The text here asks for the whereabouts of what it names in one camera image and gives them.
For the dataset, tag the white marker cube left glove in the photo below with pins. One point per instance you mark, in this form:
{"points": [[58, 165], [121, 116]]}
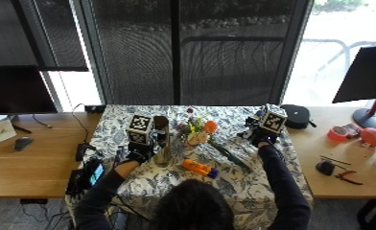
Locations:
{"points": [[141, 129]]}

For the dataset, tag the thin dark stick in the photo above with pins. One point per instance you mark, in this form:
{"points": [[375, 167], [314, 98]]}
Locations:
{"points": [[335, 160]]}

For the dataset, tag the orange tape roll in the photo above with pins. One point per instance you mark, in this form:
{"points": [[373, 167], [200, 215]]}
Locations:
{"points": [[338, 133]]}

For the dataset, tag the smartphone with lit screen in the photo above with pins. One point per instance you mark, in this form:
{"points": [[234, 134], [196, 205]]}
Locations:
{"points": [[97, 174]]}

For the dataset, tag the orange bottle with purple cap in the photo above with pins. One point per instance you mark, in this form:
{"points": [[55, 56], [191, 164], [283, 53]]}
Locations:
{"points": [[200, 168]]}

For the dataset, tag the blue floral tablecloth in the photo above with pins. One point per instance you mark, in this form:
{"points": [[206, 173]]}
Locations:
{"points": [[239, 195]]}

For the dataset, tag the small black box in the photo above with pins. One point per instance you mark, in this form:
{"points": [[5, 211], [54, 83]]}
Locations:
{"points": [[94, 108]]}

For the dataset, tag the black floor power strip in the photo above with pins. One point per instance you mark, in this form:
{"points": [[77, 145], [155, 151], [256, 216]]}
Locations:
{"points": [[34, 201]]}

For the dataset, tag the black flat device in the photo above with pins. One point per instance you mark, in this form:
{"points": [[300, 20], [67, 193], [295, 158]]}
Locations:
{"points": [[75, 182]]}

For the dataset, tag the dark roller blind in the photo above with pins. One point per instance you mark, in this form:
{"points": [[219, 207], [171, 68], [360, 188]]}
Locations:
{"points": [[35, 32]]}

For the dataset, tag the person's left hand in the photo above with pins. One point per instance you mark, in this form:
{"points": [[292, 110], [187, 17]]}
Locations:
{"points": [[138, 155]]}

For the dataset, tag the white marker cube glove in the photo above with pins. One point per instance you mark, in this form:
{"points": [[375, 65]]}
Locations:
{"points": [[274, 119], [141, 129]]}

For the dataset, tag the white marker cube right glove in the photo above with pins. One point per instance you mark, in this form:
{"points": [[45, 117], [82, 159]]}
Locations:
{"points": [[274, 119]]}

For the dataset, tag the large dark mesh blind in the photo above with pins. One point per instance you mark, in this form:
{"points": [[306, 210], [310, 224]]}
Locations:
{"points": [[188, 51]]}

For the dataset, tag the small black round object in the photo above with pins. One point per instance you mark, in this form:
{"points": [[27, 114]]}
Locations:
{"points": [[326, 167]]}

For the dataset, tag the dark office chair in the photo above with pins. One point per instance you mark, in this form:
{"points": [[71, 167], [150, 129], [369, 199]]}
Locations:
{"points": [[375, 214]]}

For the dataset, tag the black computer mouse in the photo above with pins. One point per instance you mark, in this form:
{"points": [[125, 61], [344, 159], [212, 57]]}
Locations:
{"points": [[23, 143]]}

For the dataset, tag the person's right hand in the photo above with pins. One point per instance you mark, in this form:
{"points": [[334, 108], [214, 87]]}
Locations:
{"points": [[258, 139]]}

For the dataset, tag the artificial flower bouquet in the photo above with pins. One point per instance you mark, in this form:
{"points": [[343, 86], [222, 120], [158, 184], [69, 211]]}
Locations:
{"points": [[196, 129]]}

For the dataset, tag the black monitor with red stand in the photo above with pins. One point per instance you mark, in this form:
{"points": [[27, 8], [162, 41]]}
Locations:
{"points": [[364, 76]]}

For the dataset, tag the black round zip case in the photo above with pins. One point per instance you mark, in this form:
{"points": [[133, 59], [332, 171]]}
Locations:
{"points": [[296, 116]]}

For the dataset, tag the orange ball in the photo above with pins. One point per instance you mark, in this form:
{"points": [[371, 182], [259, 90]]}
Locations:
{"points": [[373, 136]]}

